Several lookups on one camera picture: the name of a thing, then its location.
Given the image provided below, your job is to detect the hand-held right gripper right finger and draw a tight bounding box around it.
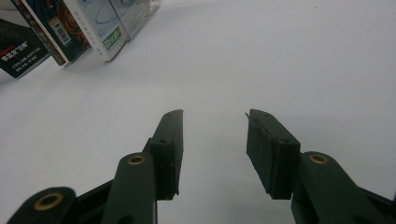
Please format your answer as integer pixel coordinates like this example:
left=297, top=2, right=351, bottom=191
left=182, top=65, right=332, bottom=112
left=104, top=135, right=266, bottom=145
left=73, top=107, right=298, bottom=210
left=245, top=108, right=302, bottom=201

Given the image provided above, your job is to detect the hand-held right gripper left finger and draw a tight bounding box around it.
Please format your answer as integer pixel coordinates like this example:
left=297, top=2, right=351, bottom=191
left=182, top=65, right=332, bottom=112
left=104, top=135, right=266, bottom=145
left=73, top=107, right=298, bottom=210
left=148, top=108, right=185, bottom=201

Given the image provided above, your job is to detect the thick white book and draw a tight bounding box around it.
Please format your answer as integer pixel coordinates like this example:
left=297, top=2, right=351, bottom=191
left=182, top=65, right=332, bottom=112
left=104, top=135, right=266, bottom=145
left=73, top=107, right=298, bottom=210
left=64, top=0, right=130, bottom=63

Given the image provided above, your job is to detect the black book with red print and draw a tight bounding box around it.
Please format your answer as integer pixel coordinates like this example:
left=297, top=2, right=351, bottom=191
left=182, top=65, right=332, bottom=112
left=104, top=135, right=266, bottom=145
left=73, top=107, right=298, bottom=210
left=0, top=17, right=51, bottom=79

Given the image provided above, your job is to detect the white table mat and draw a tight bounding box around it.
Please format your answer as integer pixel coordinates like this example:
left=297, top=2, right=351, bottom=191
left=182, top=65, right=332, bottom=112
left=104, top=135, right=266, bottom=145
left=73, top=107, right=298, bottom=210
left=0, top=0, right=396, bottom=224

